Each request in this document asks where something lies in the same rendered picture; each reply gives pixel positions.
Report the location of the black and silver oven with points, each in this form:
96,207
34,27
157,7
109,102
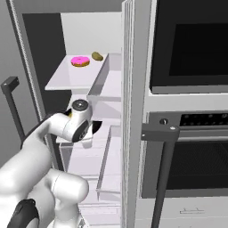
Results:
199,166

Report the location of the clear small fridge door bin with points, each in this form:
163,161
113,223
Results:
110,178

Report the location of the grey fridge door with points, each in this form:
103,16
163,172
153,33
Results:
137,59
12,47

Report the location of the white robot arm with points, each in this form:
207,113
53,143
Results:
32,166

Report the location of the clear fridge drawer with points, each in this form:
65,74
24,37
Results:
86,157

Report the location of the white fridge shelf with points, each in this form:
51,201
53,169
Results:
74,77

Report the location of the white drawer front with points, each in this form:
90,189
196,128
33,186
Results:
184,218

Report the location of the black microwave oven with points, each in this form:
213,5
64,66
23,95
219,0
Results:
193,44

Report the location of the grey right fridge door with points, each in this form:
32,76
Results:
137,59

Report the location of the pink frosted donut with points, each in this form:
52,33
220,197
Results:
80,61

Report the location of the olive brown oval food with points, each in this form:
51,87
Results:
97,56

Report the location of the grey fridge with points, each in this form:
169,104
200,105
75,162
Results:
89,32

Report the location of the clear large fridge door bin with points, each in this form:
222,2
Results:
104,89

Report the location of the grey left fridge door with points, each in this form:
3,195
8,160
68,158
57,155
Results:
12,47

